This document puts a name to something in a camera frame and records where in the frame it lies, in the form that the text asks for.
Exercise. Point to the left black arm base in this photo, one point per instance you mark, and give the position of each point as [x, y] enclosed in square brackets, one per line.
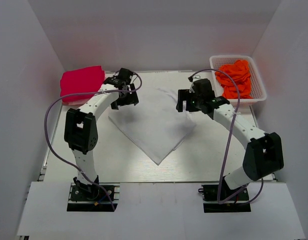
[81, 201]

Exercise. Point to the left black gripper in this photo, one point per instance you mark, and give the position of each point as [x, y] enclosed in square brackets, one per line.
[129, 100]

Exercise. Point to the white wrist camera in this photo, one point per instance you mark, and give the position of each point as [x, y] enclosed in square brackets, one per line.
[128, 88]
[192, 88]

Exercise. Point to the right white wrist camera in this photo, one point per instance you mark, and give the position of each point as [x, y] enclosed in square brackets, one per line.
[192, 88]

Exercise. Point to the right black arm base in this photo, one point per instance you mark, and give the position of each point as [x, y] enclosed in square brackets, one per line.
[235, 205]

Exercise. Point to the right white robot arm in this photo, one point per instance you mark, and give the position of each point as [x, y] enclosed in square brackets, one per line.
[263, 151]

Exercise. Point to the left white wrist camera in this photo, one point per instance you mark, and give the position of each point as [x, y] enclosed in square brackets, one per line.
[128, 88]

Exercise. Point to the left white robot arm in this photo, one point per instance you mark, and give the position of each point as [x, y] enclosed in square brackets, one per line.
[81, 132]

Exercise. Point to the folded magenta t shirt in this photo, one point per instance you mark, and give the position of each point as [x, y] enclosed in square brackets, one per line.
[85, 72]

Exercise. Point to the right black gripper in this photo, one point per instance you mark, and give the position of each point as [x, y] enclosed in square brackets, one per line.
[182, 95]

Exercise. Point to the white t shirt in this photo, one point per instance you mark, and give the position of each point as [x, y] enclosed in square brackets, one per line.
[154, 125]

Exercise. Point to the orange t shirt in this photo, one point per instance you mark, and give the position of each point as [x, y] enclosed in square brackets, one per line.
[240, 73]

